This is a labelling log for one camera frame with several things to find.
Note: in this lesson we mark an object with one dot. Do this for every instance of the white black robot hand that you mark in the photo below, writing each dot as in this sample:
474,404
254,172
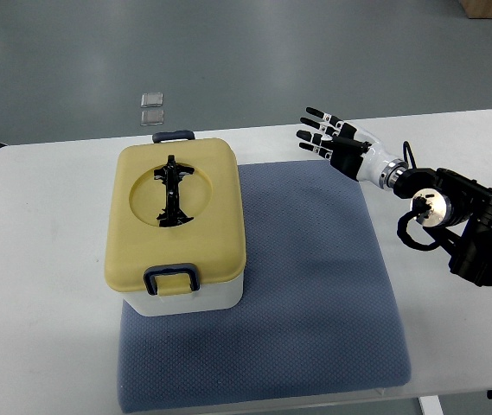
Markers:
353,151

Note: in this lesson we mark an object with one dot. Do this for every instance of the yellow storage box lid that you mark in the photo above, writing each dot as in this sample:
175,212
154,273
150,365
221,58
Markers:
214,240

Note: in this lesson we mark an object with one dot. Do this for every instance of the black lid handle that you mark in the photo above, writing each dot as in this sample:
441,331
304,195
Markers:
171,174

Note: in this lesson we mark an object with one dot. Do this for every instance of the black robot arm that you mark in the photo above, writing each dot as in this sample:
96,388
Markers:
450,211

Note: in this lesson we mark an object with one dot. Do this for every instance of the white storage box base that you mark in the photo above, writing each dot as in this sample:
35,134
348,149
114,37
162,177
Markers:
210,296

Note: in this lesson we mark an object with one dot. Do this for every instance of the blue grey fabric mat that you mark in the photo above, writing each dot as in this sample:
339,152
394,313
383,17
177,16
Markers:
318,314

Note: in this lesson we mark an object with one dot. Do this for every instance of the dark blue rear latch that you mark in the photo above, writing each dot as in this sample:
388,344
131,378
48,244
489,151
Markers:
166,136

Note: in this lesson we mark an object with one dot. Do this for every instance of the dark blue latch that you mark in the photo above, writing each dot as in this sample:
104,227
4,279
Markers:
170,280
166,136

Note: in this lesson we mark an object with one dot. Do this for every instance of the dark blue front latch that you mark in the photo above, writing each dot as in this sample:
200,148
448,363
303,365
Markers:
170,280

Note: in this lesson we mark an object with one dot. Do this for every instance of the white table leg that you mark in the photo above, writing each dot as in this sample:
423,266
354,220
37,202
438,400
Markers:
430,405

